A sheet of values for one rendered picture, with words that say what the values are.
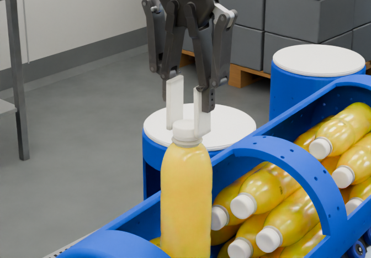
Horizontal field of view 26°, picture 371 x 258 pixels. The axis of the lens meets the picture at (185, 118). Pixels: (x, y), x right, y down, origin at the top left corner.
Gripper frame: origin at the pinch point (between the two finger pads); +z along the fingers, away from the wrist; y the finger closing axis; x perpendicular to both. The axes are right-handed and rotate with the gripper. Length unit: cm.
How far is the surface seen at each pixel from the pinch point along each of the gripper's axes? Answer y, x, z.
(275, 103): 54, -120, 51
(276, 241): -1.6, -22.9, 31.3
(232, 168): 19, -41, 31
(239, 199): 5.2, -21.9, 25.1
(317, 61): 46, -129, 39
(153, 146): 51, -56, 41
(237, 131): 37, -71, 39
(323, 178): -4.3, -33.2, 23.0
